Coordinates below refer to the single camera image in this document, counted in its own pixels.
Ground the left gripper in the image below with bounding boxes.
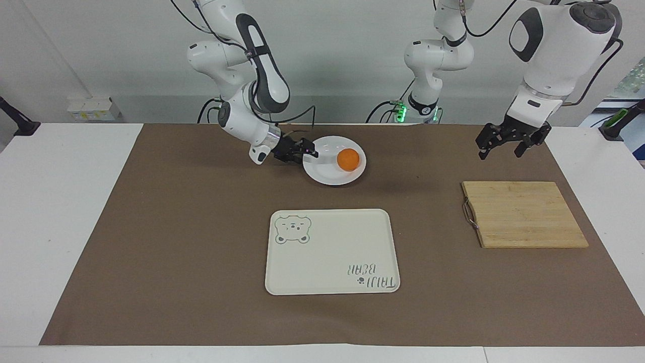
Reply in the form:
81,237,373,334
476,115,552,160

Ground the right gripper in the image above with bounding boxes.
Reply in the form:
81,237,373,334
275,135,319,163

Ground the white round plate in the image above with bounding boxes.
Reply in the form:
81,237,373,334
302,136,367,186

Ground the orange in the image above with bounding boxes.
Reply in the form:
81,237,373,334
337,148,360,172

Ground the bamboo cutting board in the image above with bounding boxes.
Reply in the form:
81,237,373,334
462,181,589,249

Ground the cream tray with bear print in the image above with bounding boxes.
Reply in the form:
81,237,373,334
265,209,401,295

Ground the black stand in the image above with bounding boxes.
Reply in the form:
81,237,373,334
599,98,645,142
0,96,41,137

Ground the white box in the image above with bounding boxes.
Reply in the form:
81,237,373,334
67,96,122,123

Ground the black cable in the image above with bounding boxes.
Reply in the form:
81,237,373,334
275,105,316,142
170,0,252,56
460,0,520,39
562,38,625,108
366,78,419,124
197,98,223,125

